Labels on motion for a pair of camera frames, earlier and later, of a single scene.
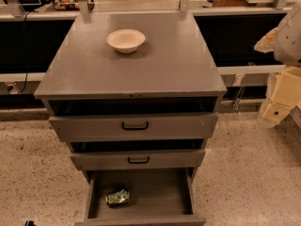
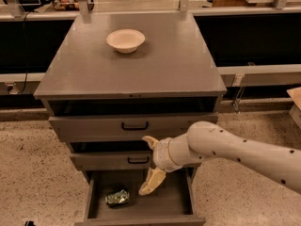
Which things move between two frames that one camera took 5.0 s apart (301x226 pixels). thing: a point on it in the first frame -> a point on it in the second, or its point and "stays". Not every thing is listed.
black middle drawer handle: [138, 162] stays
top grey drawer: [134, 128] stays
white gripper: [290, 41] -> [162, 154]
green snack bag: [119, 197] stays
